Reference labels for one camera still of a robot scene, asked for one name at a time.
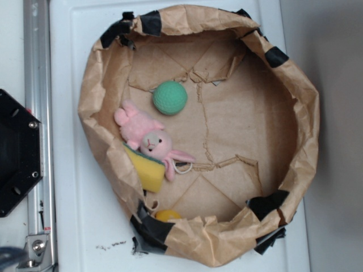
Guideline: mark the aluminium extrusion rail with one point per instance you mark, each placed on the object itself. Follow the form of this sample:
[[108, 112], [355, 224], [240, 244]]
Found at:
[[38, 98]]

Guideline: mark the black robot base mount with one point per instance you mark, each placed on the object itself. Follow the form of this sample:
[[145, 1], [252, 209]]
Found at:
[[20, 153]]

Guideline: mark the pink plush bunny toy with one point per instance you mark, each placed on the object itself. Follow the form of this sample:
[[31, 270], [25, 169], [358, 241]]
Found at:
[[147, 135]]

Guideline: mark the white tray board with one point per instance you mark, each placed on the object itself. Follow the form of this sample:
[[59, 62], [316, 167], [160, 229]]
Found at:
[[93, 233]]

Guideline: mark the metal corner bracket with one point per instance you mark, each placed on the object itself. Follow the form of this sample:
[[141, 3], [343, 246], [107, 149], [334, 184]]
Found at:
[[39, 255]]

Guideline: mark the brown paper bag basin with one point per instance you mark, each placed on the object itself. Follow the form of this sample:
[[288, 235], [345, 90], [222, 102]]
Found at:
[[251, 121]]

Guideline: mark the green dimpled foam ball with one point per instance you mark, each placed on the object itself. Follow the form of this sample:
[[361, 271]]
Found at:
[[170, 98]]

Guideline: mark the small yellow ball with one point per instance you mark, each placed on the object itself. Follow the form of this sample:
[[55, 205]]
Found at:
[[166, 215]]

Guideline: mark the yellow green sponge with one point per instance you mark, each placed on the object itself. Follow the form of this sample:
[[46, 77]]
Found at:
[[150, 171]]

